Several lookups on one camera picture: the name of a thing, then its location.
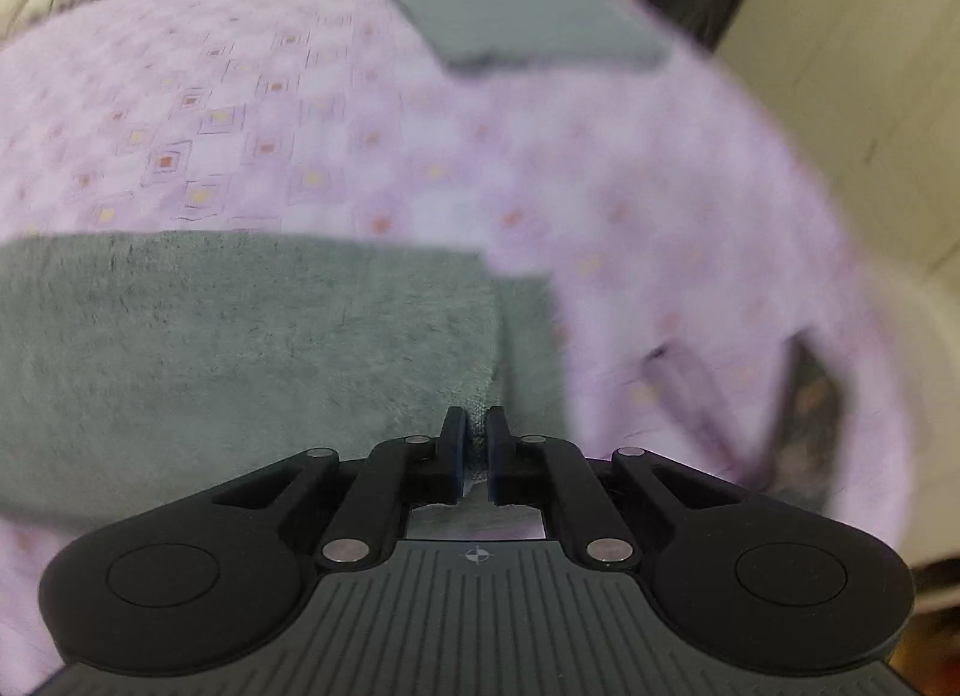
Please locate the folded grey garment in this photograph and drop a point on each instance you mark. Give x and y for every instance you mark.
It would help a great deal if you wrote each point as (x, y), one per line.
(517, 17)

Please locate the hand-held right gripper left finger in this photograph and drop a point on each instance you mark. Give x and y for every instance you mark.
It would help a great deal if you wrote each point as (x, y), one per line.
(454, 460)

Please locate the grey pants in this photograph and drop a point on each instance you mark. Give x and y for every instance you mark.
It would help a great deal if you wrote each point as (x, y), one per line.
(240, 366)

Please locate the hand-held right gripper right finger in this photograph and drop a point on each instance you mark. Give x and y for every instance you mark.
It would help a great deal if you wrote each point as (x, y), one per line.
(495, 460)

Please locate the purple patterned bed sheet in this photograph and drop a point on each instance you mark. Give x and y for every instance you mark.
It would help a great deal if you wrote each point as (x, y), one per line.
(420, 163)

